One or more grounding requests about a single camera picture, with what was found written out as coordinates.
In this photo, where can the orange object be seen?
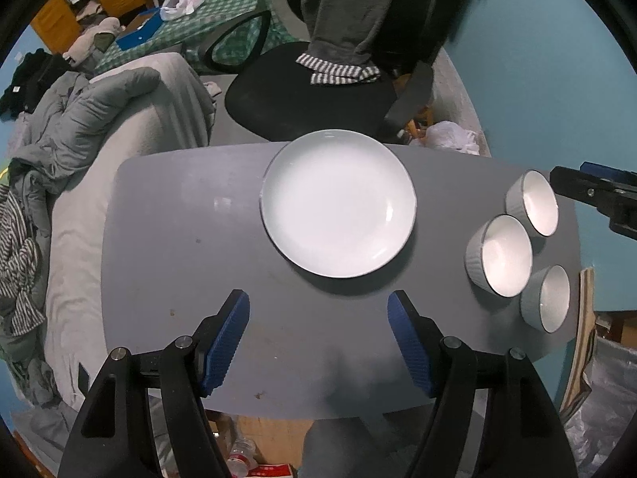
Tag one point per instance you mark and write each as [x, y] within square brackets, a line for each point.
[417, 129]

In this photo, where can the grey green garment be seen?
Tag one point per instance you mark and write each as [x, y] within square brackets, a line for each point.
[25, 368]

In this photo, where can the clear water bottle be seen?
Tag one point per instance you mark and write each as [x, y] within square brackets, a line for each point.
[241, 458]

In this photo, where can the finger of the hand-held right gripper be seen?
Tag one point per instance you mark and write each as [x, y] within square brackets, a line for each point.
[577, 184]
[607, 167]

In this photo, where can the black office chair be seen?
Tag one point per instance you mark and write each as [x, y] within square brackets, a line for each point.
[298, 104]

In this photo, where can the white plate with dark rim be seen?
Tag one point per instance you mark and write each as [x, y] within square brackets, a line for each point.
[338, 204]

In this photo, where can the red box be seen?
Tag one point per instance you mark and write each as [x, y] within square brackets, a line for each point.
[271, 471]

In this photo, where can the green checkered table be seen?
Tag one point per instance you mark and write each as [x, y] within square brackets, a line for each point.
[214, 25]

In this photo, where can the black clothing pile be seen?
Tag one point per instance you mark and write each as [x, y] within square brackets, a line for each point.
[30, 79]

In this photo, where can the grey bed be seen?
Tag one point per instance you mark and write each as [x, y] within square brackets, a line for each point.
[79, 239]

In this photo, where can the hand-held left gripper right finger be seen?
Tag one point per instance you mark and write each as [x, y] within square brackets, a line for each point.
[410, 343]

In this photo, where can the grey sweatpants with striped cuffs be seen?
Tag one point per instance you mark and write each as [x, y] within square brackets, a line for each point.
[343, 10]

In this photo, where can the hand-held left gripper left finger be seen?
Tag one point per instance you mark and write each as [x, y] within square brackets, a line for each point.
[224, 343]

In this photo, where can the blue box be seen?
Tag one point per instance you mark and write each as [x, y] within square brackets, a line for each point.
[142, 30]

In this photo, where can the black white striped garment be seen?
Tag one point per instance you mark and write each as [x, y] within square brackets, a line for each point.
[17, 259]

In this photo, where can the white ribbed bowl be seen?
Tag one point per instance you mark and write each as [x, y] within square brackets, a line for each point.
[550, 298]
[505, 256]
[537, 204]

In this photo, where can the white knotted plastic bag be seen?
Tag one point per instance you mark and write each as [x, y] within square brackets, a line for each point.
[450, 137]

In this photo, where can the beige cloth bundle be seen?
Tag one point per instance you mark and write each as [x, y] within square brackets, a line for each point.
[92, 40]

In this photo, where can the wooden board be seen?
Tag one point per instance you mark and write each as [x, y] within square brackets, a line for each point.
[580, 338]

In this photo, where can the orange wooden wardrobe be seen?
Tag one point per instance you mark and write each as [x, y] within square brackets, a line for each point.
[54, 20]

